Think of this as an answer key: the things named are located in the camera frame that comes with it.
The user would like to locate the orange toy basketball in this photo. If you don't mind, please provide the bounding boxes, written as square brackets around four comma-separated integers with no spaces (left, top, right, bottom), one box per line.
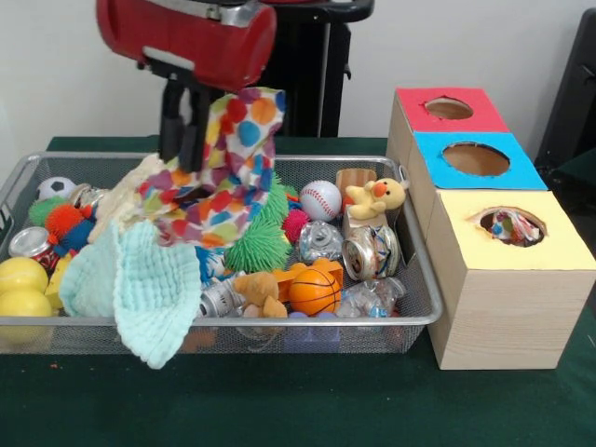
[288,268,344,316]

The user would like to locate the black stand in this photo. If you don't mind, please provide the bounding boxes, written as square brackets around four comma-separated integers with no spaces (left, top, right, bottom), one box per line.
[534,7,596,213]

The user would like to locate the small soccer ball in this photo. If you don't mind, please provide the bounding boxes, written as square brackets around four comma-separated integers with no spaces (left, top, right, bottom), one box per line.
[36,176,78,202]

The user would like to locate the mint waffle cloth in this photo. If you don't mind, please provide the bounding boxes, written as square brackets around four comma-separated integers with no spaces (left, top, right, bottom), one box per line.
[59,218,202,370]

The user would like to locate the white cloth small colourful shapes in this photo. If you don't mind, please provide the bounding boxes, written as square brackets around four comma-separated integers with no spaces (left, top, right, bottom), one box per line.
[486,209,544,246]

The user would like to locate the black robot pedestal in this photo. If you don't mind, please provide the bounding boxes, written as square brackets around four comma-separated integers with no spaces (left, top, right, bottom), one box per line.
[260,0,376,139]

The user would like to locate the shallow clear mesh bin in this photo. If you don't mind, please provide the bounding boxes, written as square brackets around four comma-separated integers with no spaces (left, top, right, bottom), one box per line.
[0,152,444,356]

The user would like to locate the cream waffle cloth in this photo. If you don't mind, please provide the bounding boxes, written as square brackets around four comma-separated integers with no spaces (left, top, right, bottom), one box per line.
[88,156,164,243]

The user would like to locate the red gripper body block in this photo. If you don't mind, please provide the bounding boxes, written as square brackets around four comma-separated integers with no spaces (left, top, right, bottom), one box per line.
[96,0,278,92]

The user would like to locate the white toy baseball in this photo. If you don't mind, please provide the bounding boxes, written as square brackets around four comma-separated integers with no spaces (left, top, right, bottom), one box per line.
[299,180,344,223]

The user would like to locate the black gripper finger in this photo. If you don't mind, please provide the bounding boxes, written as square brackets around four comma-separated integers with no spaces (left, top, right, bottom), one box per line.
[179,88,213,173]
[159,77,185,162]

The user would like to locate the open tin can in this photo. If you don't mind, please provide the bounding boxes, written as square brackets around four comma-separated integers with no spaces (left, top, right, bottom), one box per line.
[342,225,402,280]

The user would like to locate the wooden box three holes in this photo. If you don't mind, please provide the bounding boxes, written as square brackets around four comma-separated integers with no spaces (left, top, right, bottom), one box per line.
[386,86,596,372]

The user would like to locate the yellow plush duck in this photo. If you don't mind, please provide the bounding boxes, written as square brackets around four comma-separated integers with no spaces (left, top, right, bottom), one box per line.
[345,179,409,220]

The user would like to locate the dark green table cloth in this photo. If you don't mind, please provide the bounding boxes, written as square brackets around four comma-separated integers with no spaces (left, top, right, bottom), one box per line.
[0,135,596,447]
[549,147,596,187]

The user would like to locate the yellow tennis ball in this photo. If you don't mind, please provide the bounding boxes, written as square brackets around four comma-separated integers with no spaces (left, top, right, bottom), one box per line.
[0,257,50,294]

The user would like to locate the smooth yellow ball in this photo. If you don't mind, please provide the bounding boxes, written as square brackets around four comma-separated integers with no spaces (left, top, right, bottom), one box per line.
[0,289,53,344]

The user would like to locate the white cloth round dots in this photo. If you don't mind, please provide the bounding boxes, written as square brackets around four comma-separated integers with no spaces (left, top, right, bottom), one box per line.
[137,87,288,251]

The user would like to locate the small red soda can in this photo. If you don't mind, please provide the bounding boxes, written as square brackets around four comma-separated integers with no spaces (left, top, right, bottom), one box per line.
[8,226,60,271]

